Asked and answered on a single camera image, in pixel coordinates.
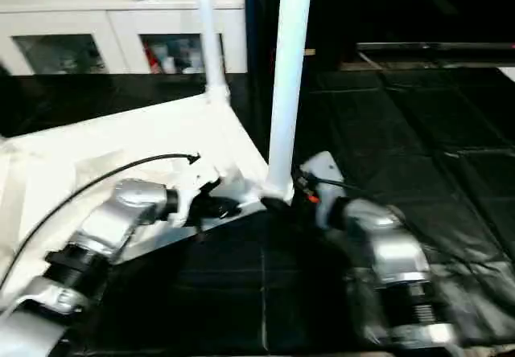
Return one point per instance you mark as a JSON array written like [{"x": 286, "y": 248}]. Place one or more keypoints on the white plastic table leg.
[
  {"x": 287, "y": 71},
  {"x": 211, "y": 31}
]

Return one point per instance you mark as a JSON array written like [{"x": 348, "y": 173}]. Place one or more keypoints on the white plastic table top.
[{"x": 100, "y": 140}]

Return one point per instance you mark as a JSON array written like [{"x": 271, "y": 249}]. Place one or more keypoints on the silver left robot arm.
[{"x": 128, "y": 200}]

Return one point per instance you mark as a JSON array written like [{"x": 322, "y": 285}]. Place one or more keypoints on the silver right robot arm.
[{"x": 394, "y": 248}]

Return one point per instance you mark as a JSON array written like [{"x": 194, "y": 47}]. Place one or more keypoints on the black mat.
[{"x": 261, "y": 292}]

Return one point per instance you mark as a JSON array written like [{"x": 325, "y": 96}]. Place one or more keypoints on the yellow label sticker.
[{"x": 309, "y": 52}]

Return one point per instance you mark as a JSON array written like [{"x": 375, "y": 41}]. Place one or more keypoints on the red and white bottle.
[{"x": 151, "y": 59}]

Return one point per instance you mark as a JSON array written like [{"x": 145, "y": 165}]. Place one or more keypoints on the long black bar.
[{"x": 434, "y": 46}]

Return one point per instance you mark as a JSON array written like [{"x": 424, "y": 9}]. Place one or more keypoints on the white cabinet with glass doors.
[{"x": 100, "y": 15}]

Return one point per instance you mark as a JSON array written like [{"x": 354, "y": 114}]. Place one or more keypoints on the white flat board strip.
[{"x": 507, "y": 73}]

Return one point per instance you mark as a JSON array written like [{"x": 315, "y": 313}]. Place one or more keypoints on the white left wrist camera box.
[{"x": 193, "y": 188}]

